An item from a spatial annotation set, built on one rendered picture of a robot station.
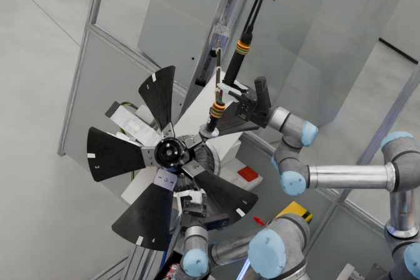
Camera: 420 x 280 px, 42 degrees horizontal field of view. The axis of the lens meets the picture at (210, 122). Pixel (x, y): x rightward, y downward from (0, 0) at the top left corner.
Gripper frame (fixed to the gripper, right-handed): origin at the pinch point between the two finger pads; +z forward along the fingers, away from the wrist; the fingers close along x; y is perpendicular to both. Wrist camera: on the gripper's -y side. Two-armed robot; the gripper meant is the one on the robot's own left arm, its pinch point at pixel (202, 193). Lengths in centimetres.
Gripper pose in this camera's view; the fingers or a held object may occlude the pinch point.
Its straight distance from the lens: 199.3
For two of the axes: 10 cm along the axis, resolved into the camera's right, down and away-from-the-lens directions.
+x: -2.1, 8.1, 5.4
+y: -9.8, -1.7, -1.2
